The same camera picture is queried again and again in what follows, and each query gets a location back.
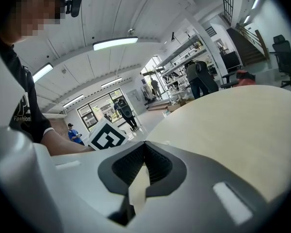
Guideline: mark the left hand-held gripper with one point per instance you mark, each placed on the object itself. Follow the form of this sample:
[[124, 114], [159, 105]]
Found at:
[[106, 136]]

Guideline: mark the person's left forearm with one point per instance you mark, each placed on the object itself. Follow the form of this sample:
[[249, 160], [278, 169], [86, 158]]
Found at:
[[63, 144]]

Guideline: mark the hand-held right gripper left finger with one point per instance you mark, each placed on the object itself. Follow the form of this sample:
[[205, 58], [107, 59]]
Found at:
[[72, 190]]

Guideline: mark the white shelving rack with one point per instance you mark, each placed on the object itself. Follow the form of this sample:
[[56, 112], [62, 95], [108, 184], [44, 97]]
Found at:
[[177, 62]]

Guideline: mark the black framed window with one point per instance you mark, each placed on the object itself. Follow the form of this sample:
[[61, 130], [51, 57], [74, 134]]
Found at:
[[97, 110]]

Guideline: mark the person's black printed t-shirt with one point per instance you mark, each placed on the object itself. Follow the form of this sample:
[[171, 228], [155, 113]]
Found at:
[[26, 101]]

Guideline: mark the black office chair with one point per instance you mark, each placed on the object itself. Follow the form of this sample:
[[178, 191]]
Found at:
[[285, 54]]

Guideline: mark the dark staircase with railing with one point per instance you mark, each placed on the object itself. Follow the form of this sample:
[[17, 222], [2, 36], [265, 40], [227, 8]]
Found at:
[[247, 48]]

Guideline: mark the cardboard box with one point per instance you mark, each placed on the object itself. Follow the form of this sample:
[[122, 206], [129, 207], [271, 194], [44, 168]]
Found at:
[[177, 105]]

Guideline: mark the red seat cover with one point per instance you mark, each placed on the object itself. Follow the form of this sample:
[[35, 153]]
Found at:
[[245, 78]]

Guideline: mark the long ceiling light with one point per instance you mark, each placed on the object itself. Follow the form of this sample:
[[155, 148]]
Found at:
[[73, 101], [42, 72], [111, 82], [115, 43]]

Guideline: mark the black flat screen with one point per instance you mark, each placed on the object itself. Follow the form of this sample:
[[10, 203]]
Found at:
[[231, 61]]

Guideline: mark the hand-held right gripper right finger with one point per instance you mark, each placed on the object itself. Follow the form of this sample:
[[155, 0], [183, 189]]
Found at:
[[196, 195]]

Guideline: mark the black head-worn camera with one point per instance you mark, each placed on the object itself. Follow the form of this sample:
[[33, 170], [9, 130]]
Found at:
[[75, 2]]

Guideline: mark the long wall light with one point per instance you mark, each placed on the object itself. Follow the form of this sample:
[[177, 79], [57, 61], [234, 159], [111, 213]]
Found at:
[[256, 1]]

